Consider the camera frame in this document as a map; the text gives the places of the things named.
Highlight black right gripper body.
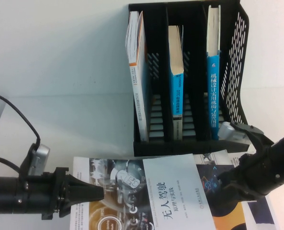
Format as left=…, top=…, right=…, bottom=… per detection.
left=238, top=149, right=281, bottom=197

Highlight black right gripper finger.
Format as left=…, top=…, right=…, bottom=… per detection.
left=216, top=160, right=245, bottom=187
left=219, top=183, right=265, bottom=205

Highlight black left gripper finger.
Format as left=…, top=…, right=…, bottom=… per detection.
left=69, top=189, right=104, bottom=207
left=68, top=173, right=104, bottom=194

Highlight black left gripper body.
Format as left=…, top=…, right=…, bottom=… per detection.
left=26, top=166, right=72, bottom=220

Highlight white autonomous driving book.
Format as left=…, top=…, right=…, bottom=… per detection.
left=69, top=153, right=217, bottom=230

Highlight dark robot book orange print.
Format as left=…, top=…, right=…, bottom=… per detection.
left=195, top=163, right=249, bottom=230

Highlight blue book with white title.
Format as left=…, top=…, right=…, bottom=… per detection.
left=205, top=5, right=221, bottom=140

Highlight blue and grey spine book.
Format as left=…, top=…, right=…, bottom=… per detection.
left=167, top=25, right=184, bottom=141

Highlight black plastic book stand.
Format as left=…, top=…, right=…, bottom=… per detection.
left=128, top=0, right=252, bottom=157

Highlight white book with orange stripe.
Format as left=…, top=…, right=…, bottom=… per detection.
left=125, top=11, right=149, bottom=142

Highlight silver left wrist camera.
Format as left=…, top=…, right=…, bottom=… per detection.
left=28, top=144, right=51, bottom=177

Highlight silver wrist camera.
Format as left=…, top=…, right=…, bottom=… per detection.
left=28, top=144, right=51, bottom=177
left=217, top=121, right=250, bottom=145

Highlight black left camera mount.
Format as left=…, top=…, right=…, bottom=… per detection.
left=19, top=143, right=40, bottom=183

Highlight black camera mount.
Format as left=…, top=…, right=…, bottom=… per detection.
left=19, top=143, right=40, bottom=183
left=230, top=121, right=274, bottom=155

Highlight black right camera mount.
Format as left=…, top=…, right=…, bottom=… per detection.
left=230, top=121, right=274, bottom=155

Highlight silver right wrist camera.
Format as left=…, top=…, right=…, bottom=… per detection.
left=217, top=121, right=250, bottom=145

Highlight short looped black cable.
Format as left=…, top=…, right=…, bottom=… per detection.
left=0, top=156, right=23, bottom=178

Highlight long black camera cable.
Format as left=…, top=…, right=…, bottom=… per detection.
left=0, top=92, right=42, bottom=146

